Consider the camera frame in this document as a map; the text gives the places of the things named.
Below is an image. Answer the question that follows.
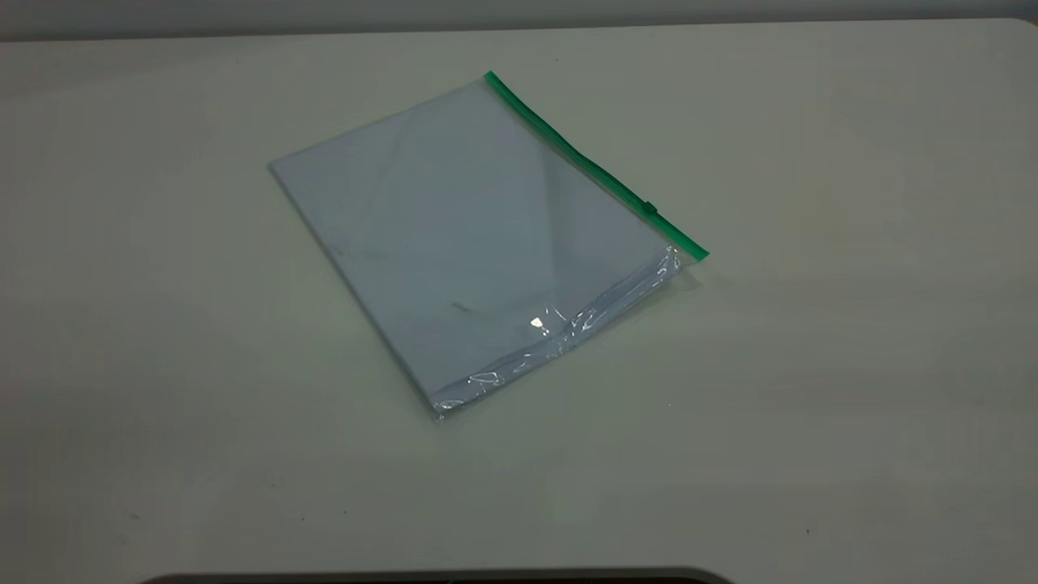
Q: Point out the transparent bag with green zipper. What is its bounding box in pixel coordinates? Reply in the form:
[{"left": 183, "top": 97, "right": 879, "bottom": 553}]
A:
[{"left": 268, "top": 71, "right": 710, "bottom": 423}]

